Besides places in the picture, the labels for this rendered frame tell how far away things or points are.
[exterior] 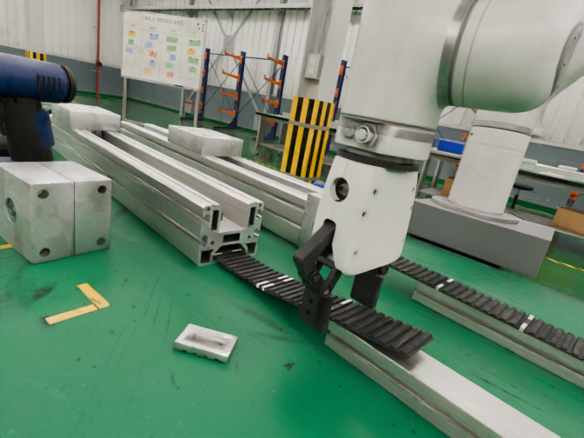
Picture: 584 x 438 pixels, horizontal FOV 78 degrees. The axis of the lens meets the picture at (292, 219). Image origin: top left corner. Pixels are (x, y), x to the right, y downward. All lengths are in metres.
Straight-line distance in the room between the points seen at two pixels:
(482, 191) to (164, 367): 0.73
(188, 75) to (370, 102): 5.86
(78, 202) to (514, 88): 0.45
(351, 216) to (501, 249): 0.55
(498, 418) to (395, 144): 0.22
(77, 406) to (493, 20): 0.38
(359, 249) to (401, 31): 0.17
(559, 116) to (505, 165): 7.15
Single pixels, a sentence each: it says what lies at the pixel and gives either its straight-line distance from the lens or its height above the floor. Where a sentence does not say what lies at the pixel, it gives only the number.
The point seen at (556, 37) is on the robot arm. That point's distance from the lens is 0.29.
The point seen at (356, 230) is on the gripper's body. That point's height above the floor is 0.92.
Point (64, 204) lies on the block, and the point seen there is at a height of 0.85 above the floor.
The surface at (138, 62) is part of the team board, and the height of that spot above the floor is 1.22.
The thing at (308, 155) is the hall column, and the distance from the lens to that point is 3.75.
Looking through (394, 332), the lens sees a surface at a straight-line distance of 0.36.
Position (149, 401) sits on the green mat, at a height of 0.78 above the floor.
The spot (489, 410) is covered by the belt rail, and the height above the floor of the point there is 0.81.
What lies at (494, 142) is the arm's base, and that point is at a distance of 0.88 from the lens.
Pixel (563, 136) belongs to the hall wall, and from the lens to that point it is 7.97.
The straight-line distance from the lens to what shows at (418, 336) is 0.37.
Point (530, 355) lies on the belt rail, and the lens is 0.51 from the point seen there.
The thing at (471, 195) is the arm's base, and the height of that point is 0.89.
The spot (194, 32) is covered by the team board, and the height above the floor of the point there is 1.76.
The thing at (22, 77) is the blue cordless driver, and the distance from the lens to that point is 0.66.
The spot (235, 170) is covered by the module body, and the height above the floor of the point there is 0.86.
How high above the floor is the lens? 1.00
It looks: 17 degrees down
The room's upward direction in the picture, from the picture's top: 11 degrees clockwise
